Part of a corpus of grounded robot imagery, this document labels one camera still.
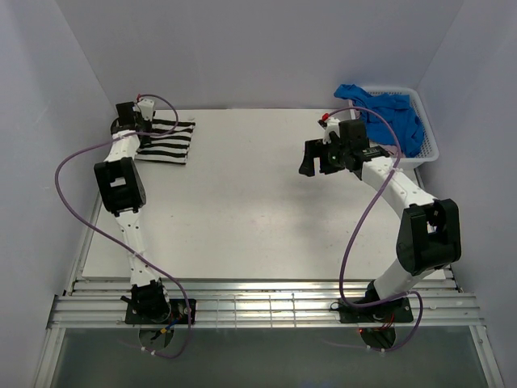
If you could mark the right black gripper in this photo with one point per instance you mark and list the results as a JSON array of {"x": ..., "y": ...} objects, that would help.
[{"x": 316, "y": 149}]

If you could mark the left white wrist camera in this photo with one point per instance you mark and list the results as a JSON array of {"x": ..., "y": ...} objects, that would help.
[{"x": 147, "y": 107}]

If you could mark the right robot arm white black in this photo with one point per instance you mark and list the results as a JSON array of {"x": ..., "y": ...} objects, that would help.
[{"x": 428, "y": 237}]

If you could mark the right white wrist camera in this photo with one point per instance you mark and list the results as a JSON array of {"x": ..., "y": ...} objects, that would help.
[{"x": 331, "y": 128}]

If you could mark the aluminium rail frame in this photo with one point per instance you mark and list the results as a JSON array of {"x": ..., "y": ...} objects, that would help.
[{"x": 253, "y": 241}]

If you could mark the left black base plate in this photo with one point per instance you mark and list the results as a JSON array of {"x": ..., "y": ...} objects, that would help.
[{"x": 178, "y": 313}]

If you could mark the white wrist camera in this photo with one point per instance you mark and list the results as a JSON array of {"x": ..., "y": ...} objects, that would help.
[
  {"x": 331, "y": 128},
  {"x": 147, "y": 107}
]

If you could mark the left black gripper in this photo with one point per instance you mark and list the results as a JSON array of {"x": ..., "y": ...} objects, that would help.
[{"x": 147, "y": 123}]

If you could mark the pink garment in basket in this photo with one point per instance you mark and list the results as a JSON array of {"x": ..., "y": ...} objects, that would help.
[{"x": 392, "y": 150}]

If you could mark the white plastic basket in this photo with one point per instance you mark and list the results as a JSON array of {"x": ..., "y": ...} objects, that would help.
[{"x": 429, "y": 151}]

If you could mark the blue tank top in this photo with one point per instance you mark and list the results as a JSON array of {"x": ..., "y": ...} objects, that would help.
[{"x": 395, "y": 109}]

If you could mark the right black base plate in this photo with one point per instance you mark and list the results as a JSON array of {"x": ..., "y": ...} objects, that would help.
[{"x": 397, "y": 311}]

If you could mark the black white striped tank top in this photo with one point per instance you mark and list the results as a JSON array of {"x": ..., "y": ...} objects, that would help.
[{"x": 173, "y": 145}]

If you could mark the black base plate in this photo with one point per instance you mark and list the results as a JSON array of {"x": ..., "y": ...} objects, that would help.
[
  {"x": 397, "y": 311},
  {"x": 178, "y": 313}
]

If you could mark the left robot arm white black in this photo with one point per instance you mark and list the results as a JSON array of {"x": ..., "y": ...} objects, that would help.
[{"x": 123, "y": 196}]

